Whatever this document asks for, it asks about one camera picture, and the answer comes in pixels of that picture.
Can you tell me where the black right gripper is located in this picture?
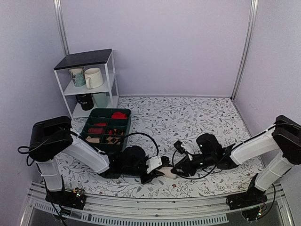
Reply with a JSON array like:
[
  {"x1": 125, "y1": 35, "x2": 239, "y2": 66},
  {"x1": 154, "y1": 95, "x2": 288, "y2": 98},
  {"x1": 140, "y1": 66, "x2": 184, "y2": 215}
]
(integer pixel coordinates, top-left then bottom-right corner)
[{"x1": 171, "y1": 153, "x2": 216, "y2": 177}]

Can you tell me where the cream and brown sock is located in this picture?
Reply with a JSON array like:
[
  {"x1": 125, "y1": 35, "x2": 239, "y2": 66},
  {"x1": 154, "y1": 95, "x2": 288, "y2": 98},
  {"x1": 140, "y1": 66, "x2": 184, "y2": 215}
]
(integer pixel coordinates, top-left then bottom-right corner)
[{"x1": 157, "y1": 167, "x2": 177, "y2": 179}]

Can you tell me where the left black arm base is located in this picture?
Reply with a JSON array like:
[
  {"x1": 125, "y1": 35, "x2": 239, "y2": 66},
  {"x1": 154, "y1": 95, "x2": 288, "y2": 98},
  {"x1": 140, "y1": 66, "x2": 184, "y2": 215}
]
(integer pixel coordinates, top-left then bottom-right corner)
[{"x1": 45, "y1": 177, "x2": 87, "y2": 210}]

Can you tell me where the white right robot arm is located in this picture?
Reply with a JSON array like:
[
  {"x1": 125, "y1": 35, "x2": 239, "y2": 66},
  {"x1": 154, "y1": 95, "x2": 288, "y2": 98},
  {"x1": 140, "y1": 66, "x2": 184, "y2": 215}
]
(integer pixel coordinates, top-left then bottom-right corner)
[{"x1": 171, "y1": 115, "x2": 301, "y2": 205}]

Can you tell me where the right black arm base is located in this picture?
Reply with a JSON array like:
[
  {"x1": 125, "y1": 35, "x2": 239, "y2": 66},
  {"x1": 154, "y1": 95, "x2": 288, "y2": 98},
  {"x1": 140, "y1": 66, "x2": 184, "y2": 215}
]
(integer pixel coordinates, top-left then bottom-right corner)
[{"x1": 226, "y1": 174, "x2": 268, "y2": 210}]

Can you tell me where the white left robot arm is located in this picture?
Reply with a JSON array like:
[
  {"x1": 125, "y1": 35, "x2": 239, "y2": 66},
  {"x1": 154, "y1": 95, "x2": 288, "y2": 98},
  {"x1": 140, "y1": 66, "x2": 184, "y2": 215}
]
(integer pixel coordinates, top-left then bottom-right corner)
[{"x1": 28, "y1": 116, "x2": 170, "y2": 204}]

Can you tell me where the argyle rolled sock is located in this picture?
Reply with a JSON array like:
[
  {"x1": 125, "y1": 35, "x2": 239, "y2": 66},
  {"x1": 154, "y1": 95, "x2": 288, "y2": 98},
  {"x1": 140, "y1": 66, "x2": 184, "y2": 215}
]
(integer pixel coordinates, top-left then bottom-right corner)
[
  {"x1": 105, "y1": 128, "x2": 125, "y2": 136},
  {"x1": 104, "y1": 136, "x2": 122, "y2": 145}
]

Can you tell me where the green divided organizer tray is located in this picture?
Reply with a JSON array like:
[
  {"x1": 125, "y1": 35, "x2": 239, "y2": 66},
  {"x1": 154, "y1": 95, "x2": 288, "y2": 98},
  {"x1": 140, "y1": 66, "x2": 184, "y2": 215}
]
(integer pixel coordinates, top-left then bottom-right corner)
[{"x1": 80, "y1": 108, "x2": 131, "y2": 153}]

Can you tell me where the red rolled sock back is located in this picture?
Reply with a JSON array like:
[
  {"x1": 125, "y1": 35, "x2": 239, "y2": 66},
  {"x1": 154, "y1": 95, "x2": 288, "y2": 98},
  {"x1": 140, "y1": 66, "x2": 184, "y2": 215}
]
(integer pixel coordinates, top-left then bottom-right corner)
[{"x1": 111, "y1": 112, "x2": 128, "y2": 120}]

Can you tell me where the red rolled sock middle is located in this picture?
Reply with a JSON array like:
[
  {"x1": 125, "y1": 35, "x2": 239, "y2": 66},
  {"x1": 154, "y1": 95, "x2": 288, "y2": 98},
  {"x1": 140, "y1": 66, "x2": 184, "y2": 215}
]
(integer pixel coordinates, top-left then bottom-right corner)
[{"x1": 93, "y1": 122, "x2": 107, "y2": 127}]

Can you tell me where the beige rolled sock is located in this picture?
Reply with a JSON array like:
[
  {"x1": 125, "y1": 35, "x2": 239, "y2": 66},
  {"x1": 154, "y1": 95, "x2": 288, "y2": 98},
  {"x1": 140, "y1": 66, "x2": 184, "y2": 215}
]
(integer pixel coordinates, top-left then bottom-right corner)
[{"x1": 86, "y1": 136, "x2": 101, "y2": 144}]

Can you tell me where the dark red rolled sock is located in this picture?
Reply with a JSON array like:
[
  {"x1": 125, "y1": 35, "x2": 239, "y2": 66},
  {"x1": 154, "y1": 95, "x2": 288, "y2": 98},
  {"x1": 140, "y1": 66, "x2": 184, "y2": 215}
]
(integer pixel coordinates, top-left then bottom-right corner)
[{"x1": 88, "y1": 128, "x2": 105, "y2": 134}]

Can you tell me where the pale green mug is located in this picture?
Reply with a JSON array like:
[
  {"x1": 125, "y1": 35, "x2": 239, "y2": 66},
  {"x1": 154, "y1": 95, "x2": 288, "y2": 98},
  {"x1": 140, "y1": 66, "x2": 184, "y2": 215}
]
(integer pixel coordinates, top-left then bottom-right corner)
[{"x1": 93, "y1": 92, "x2": 108, "y2": 108}]

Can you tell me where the black mug with lettering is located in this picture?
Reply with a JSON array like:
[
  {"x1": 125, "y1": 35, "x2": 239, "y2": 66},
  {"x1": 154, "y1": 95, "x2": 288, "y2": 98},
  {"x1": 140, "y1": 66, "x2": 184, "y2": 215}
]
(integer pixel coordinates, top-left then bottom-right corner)
[{"x1": 76, "y1": 94, "x2": 94, "y2": 111}]

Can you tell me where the cream ceramic mug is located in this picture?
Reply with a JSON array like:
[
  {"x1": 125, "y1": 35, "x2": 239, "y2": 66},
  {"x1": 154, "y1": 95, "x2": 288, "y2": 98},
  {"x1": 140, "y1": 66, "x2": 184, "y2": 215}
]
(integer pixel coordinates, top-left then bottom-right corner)
[{"x1": 84, "y1": 68, "x2": 103, "y2": 89}]

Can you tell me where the white shelf with black top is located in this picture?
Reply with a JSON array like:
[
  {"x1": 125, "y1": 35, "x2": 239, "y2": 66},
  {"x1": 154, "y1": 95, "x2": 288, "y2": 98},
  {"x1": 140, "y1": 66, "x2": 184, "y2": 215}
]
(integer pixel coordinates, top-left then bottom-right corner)
[{"x1": 54, "y1": 49, "x2": 119, "y2": 119}]

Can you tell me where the teal patterned mug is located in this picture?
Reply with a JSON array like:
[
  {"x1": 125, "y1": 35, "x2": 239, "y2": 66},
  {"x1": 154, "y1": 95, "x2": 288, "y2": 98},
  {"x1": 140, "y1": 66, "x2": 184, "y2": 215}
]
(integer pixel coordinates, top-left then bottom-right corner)
[{"x1": 69, "y1": 67, "x2": 86, "y2": 87}]

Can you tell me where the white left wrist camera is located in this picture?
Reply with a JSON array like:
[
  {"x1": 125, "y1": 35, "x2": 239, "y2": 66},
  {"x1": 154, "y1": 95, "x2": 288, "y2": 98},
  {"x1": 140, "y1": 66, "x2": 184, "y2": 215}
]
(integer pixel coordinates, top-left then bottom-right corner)
[{"x1": 146, "y1": 156, "x2": 162, "y2": 174}]

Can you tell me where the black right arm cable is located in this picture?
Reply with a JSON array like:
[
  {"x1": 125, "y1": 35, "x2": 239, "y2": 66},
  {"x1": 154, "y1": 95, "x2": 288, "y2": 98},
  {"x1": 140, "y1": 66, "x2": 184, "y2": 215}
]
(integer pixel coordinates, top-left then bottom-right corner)
[{"x1": 172, "y1": 148, "x2": 224, "y2": 181}]

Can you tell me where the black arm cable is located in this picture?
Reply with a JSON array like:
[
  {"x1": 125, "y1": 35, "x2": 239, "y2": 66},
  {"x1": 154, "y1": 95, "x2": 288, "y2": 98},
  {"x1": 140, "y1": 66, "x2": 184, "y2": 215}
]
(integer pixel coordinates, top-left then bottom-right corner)
[
  {"x1": 17, "y1": 130, "x2": 159, "y2": 167},
  {"x1": 172, "y1": 148, "x2": 224, "y2": 181}
]

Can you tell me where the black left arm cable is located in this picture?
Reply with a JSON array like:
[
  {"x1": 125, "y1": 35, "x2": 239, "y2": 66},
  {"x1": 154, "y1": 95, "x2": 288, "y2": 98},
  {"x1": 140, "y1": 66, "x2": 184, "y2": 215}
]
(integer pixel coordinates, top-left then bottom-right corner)
[{"x1": 17, "y1": 130, "x2": 159, "y2": 167}]

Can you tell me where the aluminium front rail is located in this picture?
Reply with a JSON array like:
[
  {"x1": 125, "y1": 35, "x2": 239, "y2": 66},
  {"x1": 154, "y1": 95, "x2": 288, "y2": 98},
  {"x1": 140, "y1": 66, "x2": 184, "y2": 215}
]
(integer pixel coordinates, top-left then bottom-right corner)
[{"x1": 20, "y1": 183, "x2": 297, "y2": 226}]

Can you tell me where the right aluminium corner post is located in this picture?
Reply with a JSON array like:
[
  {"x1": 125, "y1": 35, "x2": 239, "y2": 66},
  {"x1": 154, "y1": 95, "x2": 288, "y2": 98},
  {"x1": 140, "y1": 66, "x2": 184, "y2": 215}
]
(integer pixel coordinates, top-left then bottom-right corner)
[{"x1": 231, "y1": 0, "x2": 259, "y2": 102}]

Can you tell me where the aluminium corner post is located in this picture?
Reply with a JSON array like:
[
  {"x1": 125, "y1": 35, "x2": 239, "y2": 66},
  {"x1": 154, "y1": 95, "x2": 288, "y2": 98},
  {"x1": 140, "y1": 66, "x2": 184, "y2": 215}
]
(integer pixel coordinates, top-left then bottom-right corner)
[
  {"x1": 231, "y1": 0, "x2": 259, "y2": 102},
  {"x1": 53, "y1": 0, "x2": 70, "y2": 56}
]

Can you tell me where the left aluminium corner post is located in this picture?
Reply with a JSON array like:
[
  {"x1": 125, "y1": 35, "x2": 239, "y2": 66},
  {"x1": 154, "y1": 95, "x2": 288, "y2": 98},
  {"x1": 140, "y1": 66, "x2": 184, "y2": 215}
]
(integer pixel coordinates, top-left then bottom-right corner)
[{"x1": 53, "y1": 0, "x2": 70, "y2": 56}]

